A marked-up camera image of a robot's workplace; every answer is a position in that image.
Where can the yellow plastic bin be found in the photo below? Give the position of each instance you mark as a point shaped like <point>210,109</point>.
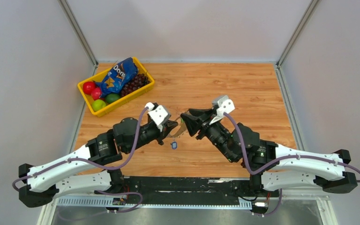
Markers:
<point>123,100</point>

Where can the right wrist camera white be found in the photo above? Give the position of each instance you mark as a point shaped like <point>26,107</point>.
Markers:
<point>224,105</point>

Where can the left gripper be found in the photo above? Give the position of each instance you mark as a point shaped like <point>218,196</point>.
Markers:
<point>166,127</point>

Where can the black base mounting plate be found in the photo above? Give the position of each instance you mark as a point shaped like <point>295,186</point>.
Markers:
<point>186,190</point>

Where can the pink red apple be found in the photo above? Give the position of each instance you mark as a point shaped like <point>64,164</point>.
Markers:
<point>96,93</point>

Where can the metal keyring holder plate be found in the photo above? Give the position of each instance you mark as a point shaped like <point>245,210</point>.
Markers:
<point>180,128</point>

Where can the light green apple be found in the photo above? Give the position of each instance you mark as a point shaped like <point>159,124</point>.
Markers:
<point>98,105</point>

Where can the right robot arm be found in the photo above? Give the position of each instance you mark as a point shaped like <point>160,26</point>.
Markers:
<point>271,166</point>

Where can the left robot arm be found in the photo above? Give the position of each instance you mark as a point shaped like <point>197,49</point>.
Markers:
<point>87,169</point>

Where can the dark purple grapes bunch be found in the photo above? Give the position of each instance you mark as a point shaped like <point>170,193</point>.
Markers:
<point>137,82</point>

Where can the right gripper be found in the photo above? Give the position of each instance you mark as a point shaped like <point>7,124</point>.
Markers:
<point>193,123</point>

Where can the dark green lime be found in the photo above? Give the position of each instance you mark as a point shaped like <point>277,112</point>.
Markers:
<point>111,98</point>

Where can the blue Doritos chip bag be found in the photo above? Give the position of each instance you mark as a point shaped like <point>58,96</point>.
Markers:
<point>116,77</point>

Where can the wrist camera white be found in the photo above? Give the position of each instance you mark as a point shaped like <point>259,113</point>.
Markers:
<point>158,113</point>
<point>224,105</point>

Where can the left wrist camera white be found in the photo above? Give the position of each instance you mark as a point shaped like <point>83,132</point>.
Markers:
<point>158,113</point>

